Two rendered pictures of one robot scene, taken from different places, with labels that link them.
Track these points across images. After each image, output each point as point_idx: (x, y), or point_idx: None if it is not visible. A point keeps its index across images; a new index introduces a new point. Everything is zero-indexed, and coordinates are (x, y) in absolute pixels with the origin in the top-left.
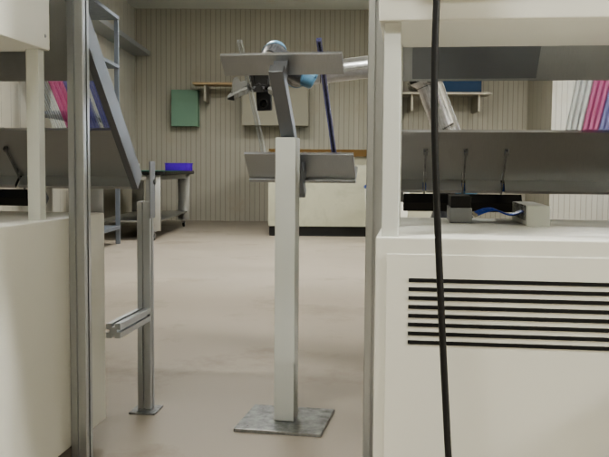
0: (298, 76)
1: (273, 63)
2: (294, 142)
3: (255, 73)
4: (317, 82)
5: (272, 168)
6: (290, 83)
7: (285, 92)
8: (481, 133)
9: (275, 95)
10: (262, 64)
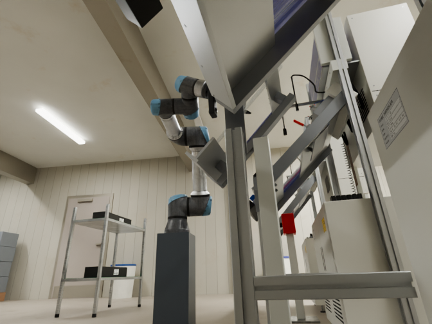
0: (197, 108)
1: (276, 92)
2: (269, 145)
3: (269, 90)
4: (169, 119)
5: (211, 158)
6: (166, 109)
7: (286, 112)
8: (282, 177)
9: (283, 110)
10: (275, 89)
